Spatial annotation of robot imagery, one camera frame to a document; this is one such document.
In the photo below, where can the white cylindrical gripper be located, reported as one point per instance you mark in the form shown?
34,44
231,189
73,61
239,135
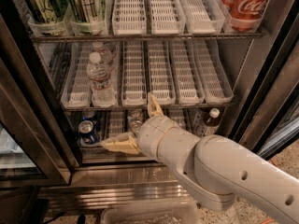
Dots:
150,134

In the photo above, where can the clear plastic water bottle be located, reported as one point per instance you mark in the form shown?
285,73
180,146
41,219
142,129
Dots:
98,72

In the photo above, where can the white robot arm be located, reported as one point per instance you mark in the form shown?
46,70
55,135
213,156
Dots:
213,169

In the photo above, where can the shelf tray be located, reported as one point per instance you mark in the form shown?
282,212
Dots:
77,92
129,17
160,74
114,48
133,90
114,123
189,88
177,116
212,75
166,17
202,16

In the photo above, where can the middle shelf tray leftmost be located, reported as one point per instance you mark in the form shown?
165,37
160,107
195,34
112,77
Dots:
77,92

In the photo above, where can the rear clear water bottle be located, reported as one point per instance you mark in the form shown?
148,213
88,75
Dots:
105,53

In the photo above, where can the brown tea bottle white cap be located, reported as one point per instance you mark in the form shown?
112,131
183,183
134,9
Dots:
210,122

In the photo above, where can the stainless steel fridge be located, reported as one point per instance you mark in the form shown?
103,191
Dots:
53,161

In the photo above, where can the middle shelf tray rightmost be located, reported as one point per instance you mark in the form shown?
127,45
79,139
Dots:
212,75

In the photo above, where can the fridge glass door right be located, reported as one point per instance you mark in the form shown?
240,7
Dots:
265,119

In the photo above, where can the silver soda can front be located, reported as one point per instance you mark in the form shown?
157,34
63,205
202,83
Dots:
135,125

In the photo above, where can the silver soda can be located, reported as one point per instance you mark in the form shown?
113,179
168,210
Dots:
135,114
135,125

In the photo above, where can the silver soda can rear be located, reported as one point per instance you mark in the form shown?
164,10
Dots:
135,114

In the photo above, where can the blue Pepsi can front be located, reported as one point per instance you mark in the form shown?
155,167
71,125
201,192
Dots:
88,133

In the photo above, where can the blue pepsi can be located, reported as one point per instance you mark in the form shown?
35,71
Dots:
93,117
88,133

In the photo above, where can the blue Pepsi can rear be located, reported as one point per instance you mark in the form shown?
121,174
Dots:
93,117

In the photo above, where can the green tall can right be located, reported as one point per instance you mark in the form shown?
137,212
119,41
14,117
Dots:
89,13

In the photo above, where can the green tall can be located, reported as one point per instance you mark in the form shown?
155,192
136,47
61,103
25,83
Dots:
47,16
89,13

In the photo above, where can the green tall can left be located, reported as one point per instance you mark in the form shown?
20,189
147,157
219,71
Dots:
47,16

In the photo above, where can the red Coca-Cola can front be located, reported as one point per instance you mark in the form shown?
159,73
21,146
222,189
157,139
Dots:
245,14

